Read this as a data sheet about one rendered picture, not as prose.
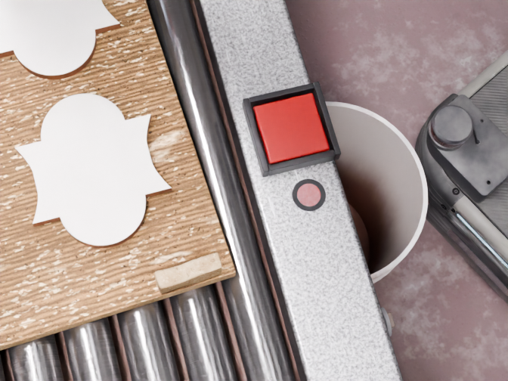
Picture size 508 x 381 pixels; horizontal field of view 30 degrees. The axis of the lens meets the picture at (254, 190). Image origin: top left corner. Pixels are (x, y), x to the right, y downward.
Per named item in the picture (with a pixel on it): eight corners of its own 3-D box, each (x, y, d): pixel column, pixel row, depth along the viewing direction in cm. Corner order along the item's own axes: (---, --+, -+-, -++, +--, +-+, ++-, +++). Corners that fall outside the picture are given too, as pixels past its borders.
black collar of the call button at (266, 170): (317, 88, 93) (318, 81, 91) (339, 159, 90) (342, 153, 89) (241, 105, 92) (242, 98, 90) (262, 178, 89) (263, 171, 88)
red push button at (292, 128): (311, 97, 92) (313, 91, 91) (328, 153, 91) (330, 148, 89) (252, 110, 91) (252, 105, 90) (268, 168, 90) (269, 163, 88)
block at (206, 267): (217, 257, 85) (218, 249, 82) (223, 276, 84) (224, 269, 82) (153, 277, 84) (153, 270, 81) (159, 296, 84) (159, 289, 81)
